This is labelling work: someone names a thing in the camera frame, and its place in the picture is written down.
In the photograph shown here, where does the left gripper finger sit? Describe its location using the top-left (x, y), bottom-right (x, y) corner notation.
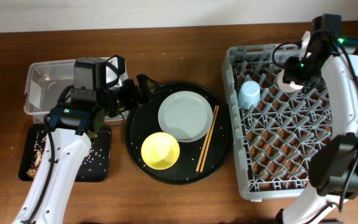
top-left (136, 74), bottom-right (152, 103)
top-left (146, 77), bottom-right (160, 93)

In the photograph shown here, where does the pink plastic cup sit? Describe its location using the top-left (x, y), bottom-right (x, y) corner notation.
top-left (277, 70), bottom-right (303, 93)

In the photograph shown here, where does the light grey plate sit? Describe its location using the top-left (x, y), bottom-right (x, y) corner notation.
top-left (158, 91), bottom-right (213, 142)

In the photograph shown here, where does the blue plastic cup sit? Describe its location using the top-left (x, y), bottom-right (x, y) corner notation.
top-left (238, 80), bottom-right (260, 110)

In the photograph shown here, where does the yellow bowl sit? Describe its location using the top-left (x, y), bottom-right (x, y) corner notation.
top-left (140, 132), bottom-right (180, 170)

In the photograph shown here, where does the food scraps pile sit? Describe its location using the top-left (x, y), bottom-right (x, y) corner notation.
top-left (26, 136), bottom-right (47, 179)

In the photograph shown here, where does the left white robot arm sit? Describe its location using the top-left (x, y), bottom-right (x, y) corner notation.
top-left (14, 55), bottom-right (160, 223)

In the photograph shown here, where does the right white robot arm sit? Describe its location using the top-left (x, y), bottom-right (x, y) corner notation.
top-left (275, 34), bottom-right (358, 223)

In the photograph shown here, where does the grey dishwasher rack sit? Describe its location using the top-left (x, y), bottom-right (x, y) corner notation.
top-left (221, 44), bottom-right (333, 201)

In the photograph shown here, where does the clear plastic waste bin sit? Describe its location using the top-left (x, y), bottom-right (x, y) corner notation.
top-left (24, 57), bottom-right (127, 124)

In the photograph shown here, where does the round black serving tray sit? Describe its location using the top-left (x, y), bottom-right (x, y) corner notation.
top-left (125, 82), bottom-right (233, 185)

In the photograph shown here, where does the black rectangular tray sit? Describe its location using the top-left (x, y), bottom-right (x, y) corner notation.
top-left (18, 124), bottom-right (111, 182)

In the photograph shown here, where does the black camera cable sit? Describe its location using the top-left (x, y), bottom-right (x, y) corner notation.
top-left (271, 42), bottom-right (303, 70)

